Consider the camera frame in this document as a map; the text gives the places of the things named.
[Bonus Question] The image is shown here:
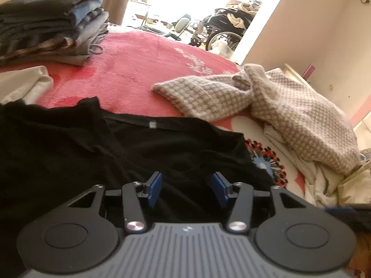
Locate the beige curtain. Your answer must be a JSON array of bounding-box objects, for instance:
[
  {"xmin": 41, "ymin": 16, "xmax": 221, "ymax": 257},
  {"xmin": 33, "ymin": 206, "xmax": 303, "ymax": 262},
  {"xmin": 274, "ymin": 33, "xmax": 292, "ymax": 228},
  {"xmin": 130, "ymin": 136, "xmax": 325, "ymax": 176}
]
[{"xmin": 71, "ymin": 0, "xmax": 134, "ymax": 25}]

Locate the cream white garment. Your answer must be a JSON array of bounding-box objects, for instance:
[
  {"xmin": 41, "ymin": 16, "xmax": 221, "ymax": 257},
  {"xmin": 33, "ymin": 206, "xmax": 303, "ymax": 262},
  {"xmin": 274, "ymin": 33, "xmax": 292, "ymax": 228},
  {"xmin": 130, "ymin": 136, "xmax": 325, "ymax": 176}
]
[{"xmin": 262, "ymin": 123, "xmax": 348, "ymax": 207}]

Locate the cream wooden bed frame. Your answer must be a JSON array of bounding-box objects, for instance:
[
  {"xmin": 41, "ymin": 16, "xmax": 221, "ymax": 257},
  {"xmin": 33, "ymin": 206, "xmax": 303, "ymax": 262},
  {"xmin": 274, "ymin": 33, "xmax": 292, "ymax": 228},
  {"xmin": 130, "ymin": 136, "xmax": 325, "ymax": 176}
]
[{"xmin": 284, "ymin": 63, "xmax": 313, "ymax": 89}]

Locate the pink floral blanket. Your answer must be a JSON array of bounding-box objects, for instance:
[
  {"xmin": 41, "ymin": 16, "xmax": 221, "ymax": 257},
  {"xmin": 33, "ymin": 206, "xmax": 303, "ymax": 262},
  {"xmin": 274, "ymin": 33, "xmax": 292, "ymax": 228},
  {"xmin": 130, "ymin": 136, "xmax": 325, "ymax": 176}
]
[{"xmin": 0, "ymin": 32, "xmax": 316, "ymax": 206}]

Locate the beige checkered sweater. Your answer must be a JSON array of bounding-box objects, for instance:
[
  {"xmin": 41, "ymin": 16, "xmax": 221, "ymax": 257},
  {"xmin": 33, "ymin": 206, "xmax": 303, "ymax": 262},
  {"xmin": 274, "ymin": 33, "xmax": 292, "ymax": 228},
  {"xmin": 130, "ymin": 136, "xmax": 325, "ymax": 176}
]
[{"xmin": 152, "ymin": 63, "xmax": 361, "ymax": 176}]

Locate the black shirt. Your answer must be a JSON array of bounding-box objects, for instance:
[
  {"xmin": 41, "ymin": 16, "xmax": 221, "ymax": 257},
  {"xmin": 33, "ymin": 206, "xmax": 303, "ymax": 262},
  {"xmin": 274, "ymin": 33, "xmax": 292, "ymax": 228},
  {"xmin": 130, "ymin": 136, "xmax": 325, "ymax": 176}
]
[{"xmin": 0, "ymin": 97, "xmax": 275, "ymax": 278}]

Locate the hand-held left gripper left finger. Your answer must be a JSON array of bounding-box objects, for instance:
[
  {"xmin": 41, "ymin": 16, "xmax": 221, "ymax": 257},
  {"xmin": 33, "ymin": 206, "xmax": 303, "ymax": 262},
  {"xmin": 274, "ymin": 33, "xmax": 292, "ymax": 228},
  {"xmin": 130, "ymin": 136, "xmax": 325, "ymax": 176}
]
[{"xmin": 68, "ymin": 171, "xmax": 162, "ymax": 234}]

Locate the khaki garment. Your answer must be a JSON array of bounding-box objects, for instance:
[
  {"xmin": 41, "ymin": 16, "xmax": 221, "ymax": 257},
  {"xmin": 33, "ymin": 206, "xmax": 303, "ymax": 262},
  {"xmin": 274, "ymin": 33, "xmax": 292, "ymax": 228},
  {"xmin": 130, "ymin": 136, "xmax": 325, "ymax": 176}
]
[{"xmin": 338, "ymin": 159, "xmax": 371, "ymax": 206}]

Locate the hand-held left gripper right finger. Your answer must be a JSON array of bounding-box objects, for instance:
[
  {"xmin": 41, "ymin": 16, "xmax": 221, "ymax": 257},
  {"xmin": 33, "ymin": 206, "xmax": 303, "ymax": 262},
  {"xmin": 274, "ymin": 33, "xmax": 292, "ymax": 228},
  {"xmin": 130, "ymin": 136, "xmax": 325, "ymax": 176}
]
[{"xmin": 204, "ymin": 172, "xmax": 306, "ymax": 234}]

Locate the pink box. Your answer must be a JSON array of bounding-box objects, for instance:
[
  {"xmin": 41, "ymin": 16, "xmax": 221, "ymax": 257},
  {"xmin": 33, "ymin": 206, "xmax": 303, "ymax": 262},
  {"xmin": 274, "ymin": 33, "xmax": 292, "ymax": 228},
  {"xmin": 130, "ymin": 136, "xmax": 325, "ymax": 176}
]
[{"xmin": 349, "ymin": 103, "xmax": 371, "ymax": 128}]

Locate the grey padded chair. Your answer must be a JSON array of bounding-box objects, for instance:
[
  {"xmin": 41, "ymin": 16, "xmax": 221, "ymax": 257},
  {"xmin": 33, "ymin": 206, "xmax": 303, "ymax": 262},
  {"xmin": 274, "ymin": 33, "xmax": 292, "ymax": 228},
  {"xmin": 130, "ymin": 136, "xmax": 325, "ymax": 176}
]
[{"xmin": 168, "ymin": 14, "xmax": 192, "ymax": 39}]

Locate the stack of folded dark clothes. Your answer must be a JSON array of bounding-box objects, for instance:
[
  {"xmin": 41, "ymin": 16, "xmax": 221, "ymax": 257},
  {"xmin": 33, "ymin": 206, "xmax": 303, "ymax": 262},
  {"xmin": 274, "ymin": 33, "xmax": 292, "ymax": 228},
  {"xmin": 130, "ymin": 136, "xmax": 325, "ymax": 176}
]
[{"xmin": 0, "ymin": 0, "xmax": 115, "ymax": 66}]

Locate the white plastic bag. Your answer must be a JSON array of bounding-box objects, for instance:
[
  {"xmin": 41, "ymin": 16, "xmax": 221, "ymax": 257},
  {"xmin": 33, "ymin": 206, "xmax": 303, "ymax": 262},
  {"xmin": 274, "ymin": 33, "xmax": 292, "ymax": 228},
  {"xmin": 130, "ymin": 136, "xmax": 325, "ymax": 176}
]
[{"xmin": 210, "ymin": 39, "xmax": 234, "ymax": 58}]

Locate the magenta small object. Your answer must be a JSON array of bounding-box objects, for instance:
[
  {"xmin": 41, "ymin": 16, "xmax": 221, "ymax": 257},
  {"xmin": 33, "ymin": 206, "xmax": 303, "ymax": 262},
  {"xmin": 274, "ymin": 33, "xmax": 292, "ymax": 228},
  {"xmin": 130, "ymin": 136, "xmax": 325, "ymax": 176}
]
[{"xmin": 301, "ymin": 64, "xmax": 315, "ymax": 79}]

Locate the wheelchair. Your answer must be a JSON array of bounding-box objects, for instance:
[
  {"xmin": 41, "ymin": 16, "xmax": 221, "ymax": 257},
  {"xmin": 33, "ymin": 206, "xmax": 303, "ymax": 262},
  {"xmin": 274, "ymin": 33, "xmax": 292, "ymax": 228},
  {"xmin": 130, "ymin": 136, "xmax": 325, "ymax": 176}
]
[{"xmin": 190, "ymin": 1, "xmax": 263, "ymax": 51}]

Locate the white folded sheet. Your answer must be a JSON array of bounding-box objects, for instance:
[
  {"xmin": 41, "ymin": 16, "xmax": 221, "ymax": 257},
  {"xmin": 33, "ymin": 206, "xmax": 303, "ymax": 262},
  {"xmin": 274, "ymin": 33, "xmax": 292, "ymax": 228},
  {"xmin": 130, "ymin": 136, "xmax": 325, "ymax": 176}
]
[{"xmin": 0, "ymin": 65, "xmax": 54, "ymax": 105}]

